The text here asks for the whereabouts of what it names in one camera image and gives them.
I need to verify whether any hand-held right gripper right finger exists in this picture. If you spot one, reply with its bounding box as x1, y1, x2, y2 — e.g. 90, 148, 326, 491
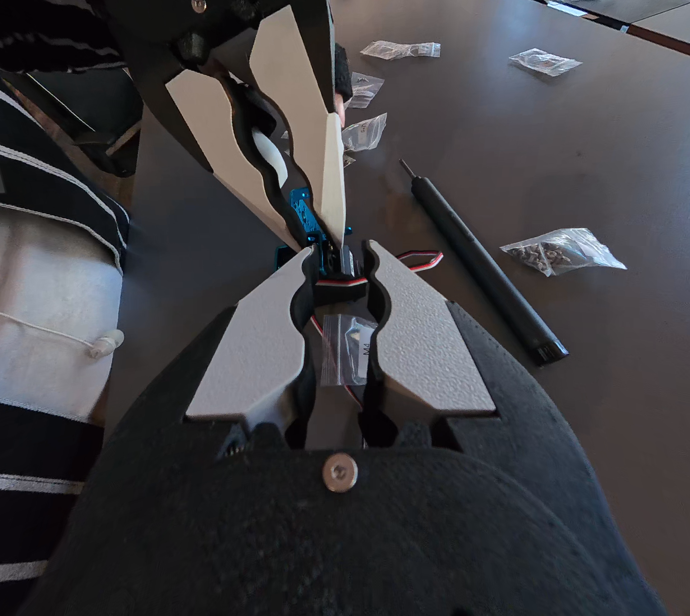
367, 240, 497, 420

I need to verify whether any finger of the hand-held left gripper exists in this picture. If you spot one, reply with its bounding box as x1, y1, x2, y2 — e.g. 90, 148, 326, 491
164, 69, 305, 253
248, 5, 347, 247

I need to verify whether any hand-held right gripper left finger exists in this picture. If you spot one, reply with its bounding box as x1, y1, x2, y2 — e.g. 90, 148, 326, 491
185, 245, 319, 420

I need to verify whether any blue bracket servo assembly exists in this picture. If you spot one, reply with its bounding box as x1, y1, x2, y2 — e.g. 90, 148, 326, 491
275, 187, 368, 305

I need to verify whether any dark brown desk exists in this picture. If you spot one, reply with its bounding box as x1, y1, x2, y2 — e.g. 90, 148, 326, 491
102, 0, 690, 616

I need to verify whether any person's left hand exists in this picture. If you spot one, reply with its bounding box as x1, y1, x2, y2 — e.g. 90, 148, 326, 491
331, 43, 355, 127

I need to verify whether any small clear bag of screws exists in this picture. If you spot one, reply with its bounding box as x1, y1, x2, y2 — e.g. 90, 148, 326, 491
345, 71, 386, 110
508, 48, 583, 77

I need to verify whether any clear bag with handwritten mark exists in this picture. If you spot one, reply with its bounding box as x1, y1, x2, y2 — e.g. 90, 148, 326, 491
341, 112, 388, 152

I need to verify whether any clear bag with white label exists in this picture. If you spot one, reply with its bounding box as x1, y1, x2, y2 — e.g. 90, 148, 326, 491
320, 314, 379, 387

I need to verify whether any long crumpled clear bag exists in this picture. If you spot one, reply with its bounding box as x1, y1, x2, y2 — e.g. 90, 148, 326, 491
359, 40, 442, 60

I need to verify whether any black electric screwdriver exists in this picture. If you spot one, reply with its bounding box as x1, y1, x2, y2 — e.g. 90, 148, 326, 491
399, 159, 570, 367

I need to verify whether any dark chair with pale piping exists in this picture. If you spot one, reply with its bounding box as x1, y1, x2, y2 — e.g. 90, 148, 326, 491
0, 68, 145, 179

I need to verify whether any clear bag of many screws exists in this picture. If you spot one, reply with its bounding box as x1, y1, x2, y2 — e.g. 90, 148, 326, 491
500, 228, 628, 277

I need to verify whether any person's torso striped shirt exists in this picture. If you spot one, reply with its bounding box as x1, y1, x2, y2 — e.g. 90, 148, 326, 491
0, 87, 131, 587

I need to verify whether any red black white servo cable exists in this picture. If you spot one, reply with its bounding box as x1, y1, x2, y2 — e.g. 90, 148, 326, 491
310, 249, 444, 412

